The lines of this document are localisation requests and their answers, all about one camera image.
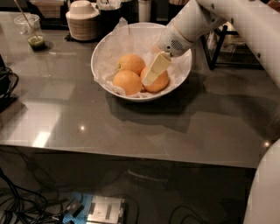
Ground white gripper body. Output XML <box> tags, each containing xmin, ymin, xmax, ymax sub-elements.
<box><xmin>157</xmin><ymin>26</ymin><xmax>193</xmax><ymax>58</ymax></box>

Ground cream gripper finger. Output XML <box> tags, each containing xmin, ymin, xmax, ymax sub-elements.
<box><xmin>150</xmin><ymin>44</ymin><xmax>162</xmax><ymax>53</ymax></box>
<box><xmin>142</xmin><ymin>52</ymin><xmax>172</xmax><ymax>86</ymax></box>

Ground orange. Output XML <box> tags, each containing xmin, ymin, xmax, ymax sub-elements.
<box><xmin>117</xmin><ymin>53</ymin><xmax>146</xmax><ymax>74</ymax></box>
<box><xmin>113</xmin><ymin>70</ymin><xmax>143</xmax><ymax>95</ymax></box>
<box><xmin>143</xmin><ymin>71</ymin><xmax>169</xmax><ymax>93</ymax></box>

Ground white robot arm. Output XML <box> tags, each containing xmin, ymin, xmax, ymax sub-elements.
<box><xmin>143</xmin><ymin>0</ymin><xmax>280</xmax><ymax>224</ymax></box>

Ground white bowl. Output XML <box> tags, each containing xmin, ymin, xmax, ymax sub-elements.
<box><xmin>90</xmin><ymin>22</ymin><xmax>193</xmax><ymax>103</ymax></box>

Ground white paper liner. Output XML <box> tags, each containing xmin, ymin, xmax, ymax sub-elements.
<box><xmin>93</xmin><ymin>17</ymin><xmax>189</xmax><ymax>99</ymax></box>

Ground dark container with sticks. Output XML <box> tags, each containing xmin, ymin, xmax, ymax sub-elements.
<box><xmin>168</xmin><ymin>0</ymin><xmax>189</xmax><ymax>21</ymax></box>

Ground white cup stack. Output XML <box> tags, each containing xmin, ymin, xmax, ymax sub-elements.
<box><xmin>138</xmin><ymin>0</ymin><xmax>151</xmax><ymax>22</ymax></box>

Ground black cup holder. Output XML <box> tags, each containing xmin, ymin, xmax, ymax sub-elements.
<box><xmin>98</xmin><ymin>3</ymin><xmax>121</xmax><ymax>37</ymax></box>

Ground stack of paper bowls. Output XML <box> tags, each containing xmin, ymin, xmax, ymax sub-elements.
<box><xmin>66</xmin><ymin>0</ymin><xmax>99</xmax><ymax>41</ymax></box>

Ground clear plastic cup green drink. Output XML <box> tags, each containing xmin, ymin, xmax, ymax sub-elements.
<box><xmin>14</xmin><ymin>14</ymin><xmax>46</xmax><ymax>51</ymax></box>

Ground wooden stir stick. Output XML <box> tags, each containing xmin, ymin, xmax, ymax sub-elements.
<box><xmin>13</xmin><ymin>0</ymin><xmax>39</xmax><ymax>39</ymax></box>

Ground black device left edge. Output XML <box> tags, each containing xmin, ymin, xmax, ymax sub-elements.
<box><xmin>0</xmin><ymin>55</ymin><xmax>19</xmax><ymax>112</ymax></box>

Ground silver box on floor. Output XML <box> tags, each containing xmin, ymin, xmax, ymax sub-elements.
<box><xmin>87</xmin><ymin>196</ymin><xmax>125</xmax><ymax>224</ymax></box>

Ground black power adapter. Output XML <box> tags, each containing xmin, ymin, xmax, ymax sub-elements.
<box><xmin>66</xmin><ymin>199</ymin><xmax>84</xmax><ymax>217</ymax></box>

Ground blue cloth on floor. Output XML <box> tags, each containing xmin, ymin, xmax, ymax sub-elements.
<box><xmin>62</xmin><ymin>192</ymin><xmax>93</xmax><ymax>224</ymax></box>

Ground black wire rack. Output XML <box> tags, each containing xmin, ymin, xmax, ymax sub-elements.
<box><xmin>200</xmin><ymin>23</ymin><xmax>263</xmax><ymax>70</ymax></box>

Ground black cables on floor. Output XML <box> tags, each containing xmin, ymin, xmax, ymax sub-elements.
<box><xmin>0</xmin><ymin>167</ymin><xmax>64</xmax><ymax>224</ymax></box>

